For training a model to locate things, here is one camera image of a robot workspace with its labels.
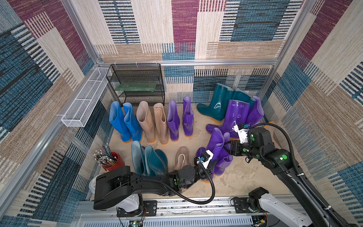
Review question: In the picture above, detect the red pen holder cup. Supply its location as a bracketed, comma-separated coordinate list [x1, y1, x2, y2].
[93, 143, 125, 171]

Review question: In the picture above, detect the white round clock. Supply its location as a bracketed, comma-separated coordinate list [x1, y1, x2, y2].
[88, 177, 97, 194]

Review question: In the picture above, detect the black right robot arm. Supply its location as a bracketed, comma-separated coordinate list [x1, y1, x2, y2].
[229, 123, 353, 227]

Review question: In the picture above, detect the white wire mesh basket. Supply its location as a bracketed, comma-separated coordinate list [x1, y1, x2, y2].
[61, 68, 109, 127]

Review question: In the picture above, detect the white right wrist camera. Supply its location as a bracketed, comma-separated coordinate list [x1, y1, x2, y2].
[233, 124, 250, 143]

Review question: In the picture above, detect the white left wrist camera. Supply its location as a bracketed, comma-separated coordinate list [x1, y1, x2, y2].
[197, 150, 214, 169]

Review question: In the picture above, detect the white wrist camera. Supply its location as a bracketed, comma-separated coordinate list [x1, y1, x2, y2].
[233, 124, 250, 143]
[197, 150, 214, 169]

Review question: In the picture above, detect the green tray on rack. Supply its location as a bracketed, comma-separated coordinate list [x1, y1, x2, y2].
[115, 82, 158, 92]

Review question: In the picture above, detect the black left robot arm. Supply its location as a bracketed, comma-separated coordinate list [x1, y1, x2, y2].
[93, 160, 216, 210]

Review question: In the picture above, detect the purple rain boot front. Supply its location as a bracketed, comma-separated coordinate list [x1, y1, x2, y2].
[196, 128, 225, 161]

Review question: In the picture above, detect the black wire mesh shelf rack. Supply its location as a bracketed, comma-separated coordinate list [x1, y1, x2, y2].
[106, 63, 165, 107]

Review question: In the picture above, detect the beige rain boot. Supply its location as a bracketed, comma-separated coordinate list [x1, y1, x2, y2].
[174, 146, 190, 170]
[153, 103, 169, 144]
[136, 101, 156, 143]

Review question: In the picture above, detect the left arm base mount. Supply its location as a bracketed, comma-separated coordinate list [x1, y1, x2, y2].
[116, 194, 157, 218]

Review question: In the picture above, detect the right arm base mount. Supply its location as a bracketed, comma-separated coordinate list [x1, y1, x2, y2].
[230, 187, 313, 227]

